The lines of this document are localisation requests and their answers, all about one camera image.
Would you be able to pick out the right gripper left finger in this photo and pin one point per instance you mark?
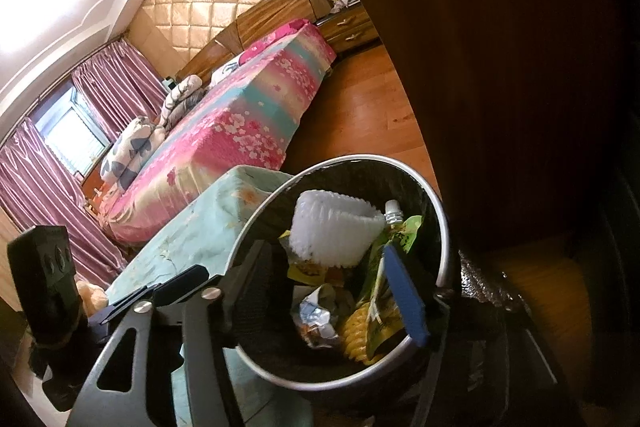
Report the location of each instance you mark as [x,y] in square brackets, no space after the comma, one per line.
[130,384]

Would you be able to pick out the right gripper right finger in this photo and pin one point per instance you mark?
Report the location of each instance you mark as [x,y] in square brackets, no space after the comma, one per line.
[442,357]

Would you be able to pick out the green apple juice pouch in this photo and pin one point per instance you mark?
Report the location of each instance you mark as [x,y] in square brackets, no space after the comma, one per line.
[384,323]

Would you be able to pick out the yellow foam fruit net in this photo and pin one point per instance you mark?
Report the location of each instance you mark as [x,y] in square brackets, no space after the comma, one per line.
[354,334]

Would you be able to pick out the grey paper ball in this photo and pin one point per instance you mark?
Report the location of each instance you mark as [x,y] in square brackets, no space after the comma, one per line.
[316,318]

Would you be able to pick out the white foam fruit net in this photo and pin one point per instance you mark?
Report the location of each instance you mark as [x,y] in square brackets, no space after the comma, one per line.
[333,230]

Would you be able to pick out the beige plush teddy bear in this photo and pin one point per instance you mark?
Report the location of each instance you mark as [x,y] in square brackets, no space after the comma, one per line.
[92,296]

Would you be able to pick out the yellow snack wrapper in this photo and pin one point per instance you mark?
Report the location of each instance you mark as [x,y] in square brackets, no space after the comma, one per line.
[305,272]

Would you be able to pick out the pink curtain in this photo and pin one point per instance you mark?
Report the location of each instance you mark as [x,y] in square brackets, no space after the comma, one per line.
[44,157]

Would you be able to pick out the teal floral bedspread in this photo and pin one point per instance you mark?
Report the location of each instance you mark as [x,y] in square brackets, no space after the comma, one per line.
[204,233]

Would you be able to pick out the folded grey patterned quilt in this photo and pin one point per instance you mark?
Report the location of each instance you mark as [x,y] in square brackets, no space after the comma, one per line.
[131,151]

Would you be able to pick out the window with blinds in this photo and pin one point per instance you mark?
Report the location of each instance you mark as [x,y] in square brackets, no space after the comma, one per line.
[66,124]

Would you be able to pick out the pink floral bed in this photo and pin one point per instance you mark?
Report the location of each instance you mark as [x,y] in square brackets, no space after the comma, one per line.
[246,119]

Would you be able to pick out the wooden nightstand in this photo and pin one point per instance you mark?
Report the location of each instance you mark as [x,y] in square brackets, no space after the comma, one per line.
[348,30]

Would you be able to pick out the wooden headboard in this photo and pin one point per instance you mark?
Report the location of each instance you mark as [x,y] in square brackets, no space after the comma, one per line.
[248,27]

